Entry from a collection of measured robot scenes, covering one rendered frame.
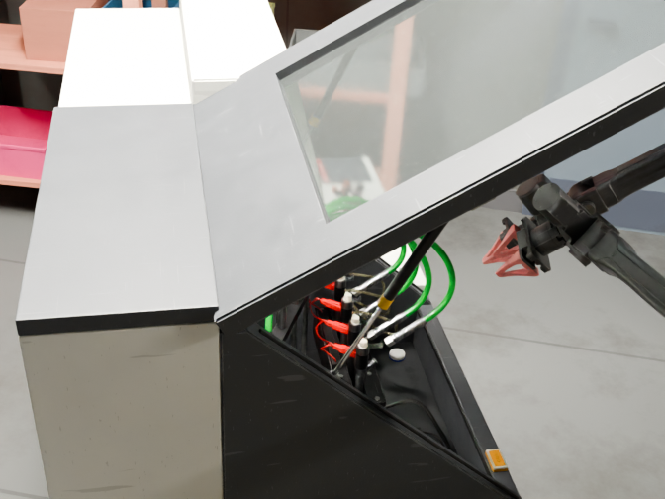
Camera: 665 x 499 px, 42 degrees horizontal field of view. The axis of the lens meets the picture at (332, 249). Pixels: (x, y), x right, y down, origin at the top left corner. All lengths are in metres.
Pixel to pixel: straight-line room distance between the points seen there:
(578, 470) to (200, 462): 1.97
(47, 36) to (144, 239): 2.56
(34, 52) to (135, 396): 2.74
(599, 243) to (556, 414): 1.88
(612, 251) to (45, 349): 0.92
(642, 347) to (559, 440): 0.73
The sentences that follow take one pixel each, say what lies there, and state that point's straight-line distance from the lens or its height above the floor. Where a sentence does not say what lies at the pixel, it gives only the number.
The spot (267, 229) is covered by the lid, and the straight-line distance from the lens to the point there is 1.33.
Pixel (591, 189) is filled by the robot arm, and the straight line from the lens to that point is 1.83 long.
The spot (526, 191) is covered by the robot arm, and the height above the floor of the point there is 1.40.
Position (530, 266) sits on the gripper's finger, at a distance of 1.67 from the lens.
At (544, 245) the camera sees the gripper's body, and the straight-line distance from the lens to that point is 1.66.
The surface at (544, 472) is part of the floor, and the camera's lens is 3.17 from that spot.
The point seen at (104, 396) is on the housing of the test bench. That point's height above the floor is 1.34.
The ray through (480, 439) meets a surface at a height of 0.95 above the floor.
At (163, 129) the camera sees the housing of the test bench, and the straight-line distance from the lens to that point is 1.74.
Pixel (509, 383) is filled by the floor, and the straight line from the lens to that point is 3.47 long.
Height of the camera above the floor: 2.26
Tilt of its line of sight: 34 degrees down
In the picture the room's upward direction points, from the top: 4 degrees clockwise
